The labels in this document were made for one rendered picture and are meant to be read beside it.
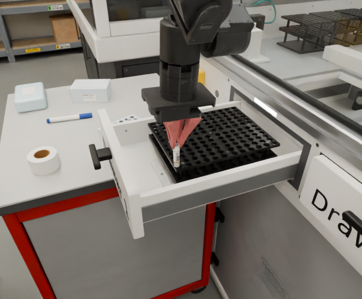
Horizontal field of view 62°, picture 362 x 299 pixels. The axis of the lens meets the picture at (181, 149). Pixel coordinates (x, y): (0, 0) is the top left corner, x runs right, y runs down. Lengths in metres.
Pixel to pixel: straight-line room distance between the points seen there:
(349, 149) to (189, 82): 0.27
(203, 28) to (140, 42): 1.00
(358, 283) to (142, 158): 0.47
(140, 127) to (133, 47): 0.70
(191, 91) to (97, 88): 0.69
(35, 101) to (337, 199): 0.92
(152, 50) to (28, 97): 0.56
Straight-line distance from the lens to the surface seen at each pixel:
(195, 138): 0.61
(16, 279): 1.62
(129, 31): 1.34
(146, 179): 0.61
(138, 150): 0.69
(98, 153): 0.57
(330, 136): 0.56
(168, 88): 0.44
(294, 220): 0.73
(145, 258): 1.04
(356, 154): 0.53
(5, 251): 1.75
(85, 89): 1.10
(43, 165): 0.79
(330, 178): 0.55
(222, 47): 0.44
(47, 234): 0.86
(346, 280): 0.68
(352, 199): 0.54
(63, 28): 4.26
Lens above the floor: 1.24
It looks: 35 degrees down
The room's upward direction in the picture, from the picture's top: straight up
